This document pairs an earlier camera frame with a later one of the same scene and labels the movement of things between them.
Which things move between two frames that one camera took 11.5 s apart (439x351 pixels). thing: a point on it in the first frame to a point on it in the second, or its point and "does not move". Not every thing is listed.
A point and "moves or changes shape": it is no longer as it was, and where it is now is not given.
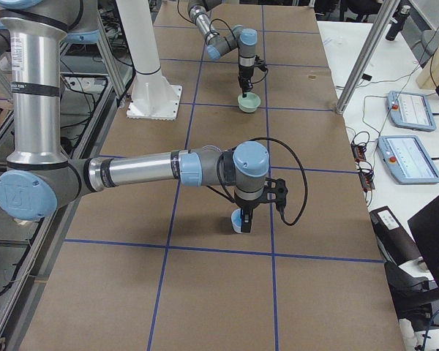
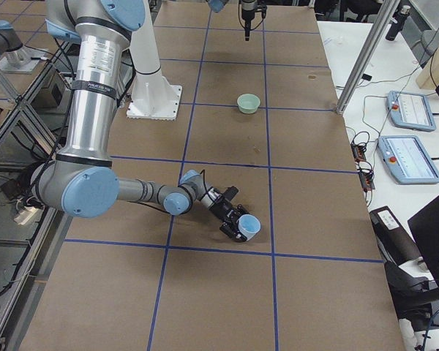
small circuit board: [366, 174] does not move
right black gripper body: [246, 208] to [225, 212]
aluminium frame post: [388, 9] does not move
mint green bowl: [249, 103] does not move
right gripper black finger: [246, 219] to [230, 232]
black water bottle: [398, 20] does not move
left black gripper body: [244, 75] to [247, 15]
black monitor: [433, 229] does not move
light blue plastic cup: [236, 220] moves or changes shape
